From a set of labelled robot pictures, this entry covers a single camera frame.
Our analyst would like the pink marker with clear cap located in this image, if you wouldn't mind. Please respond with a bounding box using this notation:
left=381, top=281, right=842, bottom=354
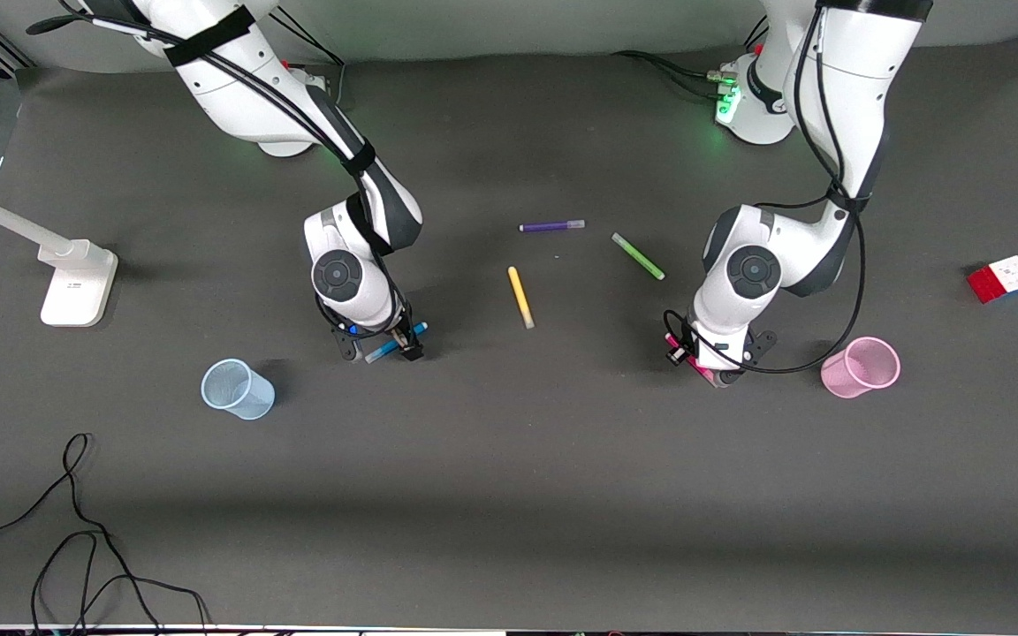
left=665, top=333, right=740, bottom=388

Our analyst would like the blue marker with clear cap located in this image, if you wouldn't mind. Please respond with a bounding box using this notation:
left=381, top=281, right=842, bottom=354
left=364, top=322, right=429, bottom=365

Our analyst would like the green marker with clear cap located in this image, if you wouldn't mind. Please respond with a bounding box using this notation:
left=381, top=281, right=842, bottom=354
left=611, top=232, right=666, bottom=282

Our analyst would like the yellow marker with clear cap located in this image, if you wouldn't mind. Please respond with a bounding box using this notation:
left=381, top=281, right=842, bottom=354
left=507, top=266, right=536, bottom=330

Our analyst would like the translucent pink plastic cup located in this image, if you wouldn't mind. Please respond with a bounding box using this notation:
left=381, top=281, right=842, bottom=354
left=820, top=337, right=902, bottom=400

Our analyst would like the translucent blue plastic cup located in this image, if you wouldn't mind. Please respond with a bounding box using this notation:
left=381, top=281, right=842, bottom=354
left=201, top=359, right=277, bottom=421

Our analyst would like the red and white puzzle cube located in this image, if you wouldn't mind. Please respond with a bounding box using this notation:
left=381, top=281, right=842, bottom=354
left=967, top=255, right=1018, bottom=305

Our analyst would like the white stand with flat base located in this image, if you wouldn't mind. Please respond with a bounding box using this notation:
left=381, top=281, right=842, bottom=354
left=0, top=168, right=119, bottom=328

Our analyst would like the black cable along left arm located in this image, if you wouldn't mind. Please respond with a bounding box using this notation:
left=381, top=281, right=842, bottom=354
left=662, top=0, right=868, bottom=376

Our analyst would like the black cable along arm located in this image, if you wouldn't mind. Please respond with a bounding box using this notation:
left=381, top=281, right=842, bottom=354
left=662, top=0, right=868, bottom=376
left=27, top=0, right=413, bottom=341

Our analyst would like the black cable along right arm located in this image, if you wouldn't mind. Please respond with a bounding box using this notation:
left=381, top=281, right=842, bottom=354
left=27, top=0, right=413, bottom=341

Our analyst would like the black cable at left arm base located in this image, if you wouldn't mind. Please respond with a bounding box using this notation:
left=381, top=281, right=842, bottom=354
left=612, top=49, right=735, bottom=100

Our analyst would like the black cable at arm base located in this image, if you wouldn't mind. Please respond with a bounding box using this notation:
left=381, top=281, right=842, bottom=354
left=612, top=49, right=735, bottom=100
left=270, top=4, right=346, bottom=102

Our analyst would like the black cable at right arm base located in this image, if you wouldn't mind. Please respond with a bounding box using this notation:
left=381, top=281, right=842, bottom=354
left=270, top=4, right=346, bottom=102

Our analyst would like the loose black cable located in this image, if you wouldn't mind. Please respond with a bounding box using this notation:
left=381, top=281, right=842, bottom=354
left=0, top=433, right=209, bottom=636

